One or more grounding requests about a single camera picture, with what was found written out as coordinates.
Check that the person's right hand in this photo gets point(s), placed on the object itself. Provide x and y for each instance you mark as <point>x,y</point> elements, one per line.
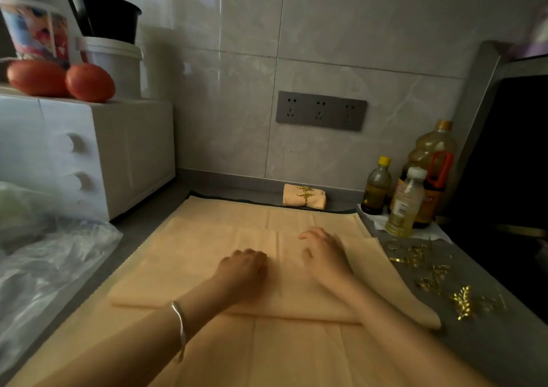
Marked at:
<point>329,260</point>

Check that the person's left hand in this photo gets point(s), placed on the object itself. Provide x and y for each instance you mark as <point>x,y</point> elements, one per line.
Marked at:
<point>240,275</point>

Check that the person's left fingers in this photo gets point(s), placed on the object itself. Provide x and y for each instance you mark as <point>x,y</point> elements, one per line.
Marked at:
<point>250,257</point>

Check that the person's right thumb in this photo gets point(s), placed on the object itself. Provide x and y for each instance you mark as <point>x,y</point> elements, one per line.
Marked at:
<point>307,257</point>

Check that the peach cloth napkin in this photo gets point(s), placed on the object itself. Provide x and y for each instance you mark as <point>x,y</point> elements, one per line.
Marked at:
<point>180,271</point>

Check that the person's right forearm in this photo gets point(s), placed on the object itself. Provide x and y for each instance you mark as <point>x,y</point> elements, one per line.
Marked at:
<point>402,339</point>

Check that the person's left forearm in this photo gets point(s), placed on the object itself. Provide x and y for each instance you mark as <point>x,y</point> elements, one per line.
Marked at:
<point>141,344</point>

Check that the dark mat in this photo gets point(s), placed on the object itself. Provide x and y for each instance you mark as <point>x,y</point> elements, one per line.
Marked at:
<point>257,203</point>

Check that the rolled peach napkin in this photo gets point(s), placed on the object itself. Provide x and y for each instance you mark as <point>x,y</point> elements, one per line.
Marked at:
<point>291,197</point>

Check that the small dark bottle yellow cap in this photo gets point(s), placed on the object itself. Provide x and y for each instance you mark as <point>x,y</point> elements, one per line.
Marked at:
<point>376,189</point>

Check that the large peach table cloth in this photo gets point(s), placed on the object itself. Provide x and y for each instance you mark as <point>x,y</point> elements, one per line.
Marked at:
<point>274,352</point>

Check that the clear bottle white cap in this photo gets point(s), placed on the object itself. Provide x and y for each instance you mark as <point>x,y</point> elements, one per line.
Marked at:
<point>404,206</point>

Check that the pile of gold leaf rings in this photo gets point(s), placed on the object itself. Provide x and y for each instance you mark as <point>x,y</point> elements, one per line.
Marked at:
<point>461,302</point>

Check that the white countertop oven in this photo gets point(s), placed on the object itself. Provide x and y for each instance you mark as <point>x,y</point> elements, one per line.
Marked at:
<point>124,151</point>

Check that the white oven knob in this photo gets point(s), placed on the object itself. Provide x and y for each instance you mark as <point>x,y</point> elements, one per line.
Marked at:
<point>82,182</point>
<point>72,143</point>

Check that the clear plastic bag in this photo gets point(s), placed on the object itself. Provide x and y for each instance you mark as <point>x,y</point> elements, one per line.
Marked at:
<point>47,271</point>

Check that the stainless steel black appliance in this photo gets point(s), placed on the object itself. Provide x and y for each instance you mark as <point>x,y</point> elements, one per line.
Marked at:
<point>509,176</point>

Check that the white plastic bucket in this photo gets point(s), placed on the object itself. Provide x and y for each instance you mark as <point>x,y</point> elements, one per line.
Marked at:
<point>115,65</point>

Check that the red tomato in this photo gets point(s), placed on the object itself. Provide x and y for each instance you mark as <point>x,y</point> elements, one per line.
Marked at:
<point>36,78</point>
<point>90,82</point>

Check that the colourful printed paper tub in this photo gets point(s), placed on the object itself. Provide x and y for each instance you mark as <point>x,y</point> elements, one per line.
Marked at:
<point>32,29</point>

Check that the grey wall socket panel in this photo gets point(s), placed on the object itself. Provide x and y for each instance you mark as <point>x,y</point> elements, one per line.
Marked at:
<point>321,111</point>

